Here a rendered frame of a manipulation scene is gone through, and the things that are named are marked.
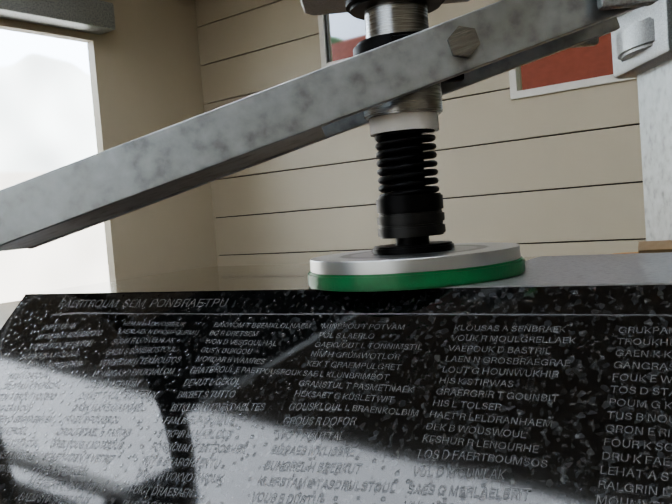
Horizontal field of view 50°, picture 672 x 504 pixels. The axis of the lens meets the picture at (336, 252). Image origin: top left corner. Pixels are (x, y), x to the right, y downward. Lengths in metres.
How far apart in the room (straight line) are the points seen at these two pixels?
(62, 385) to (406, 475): 0.42
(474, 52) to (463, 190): 6.79
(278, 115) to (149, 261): 8.39
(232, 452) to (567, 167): 6.52
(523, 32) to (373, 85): 0.15
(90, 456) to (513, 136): 6.70
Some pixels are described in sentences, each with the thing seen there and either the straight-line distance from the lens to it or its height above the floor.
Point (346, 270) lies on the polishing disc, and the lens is 0.66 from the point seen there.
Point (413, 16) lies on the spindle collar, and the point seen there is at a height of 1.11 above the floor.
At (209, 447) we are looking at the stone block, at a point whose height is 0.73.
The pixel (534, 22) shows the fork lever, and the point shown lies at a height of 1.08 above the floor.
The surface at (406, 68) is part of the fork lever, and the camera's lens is 0.70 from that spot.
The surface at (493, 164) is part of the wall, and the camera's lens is 7.33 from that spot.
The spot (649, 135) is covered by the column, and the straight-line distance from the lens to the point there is 1.55.
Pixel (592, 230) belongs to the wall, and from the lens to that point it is 6.99.
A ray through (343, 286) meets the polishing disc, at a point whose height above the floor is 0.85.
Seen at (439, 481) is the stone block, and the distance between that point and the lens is 0.55.
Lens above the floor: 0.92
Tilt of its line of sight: 3 degrees down
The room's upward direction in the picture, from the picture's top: 4 degrees counter-clockwise
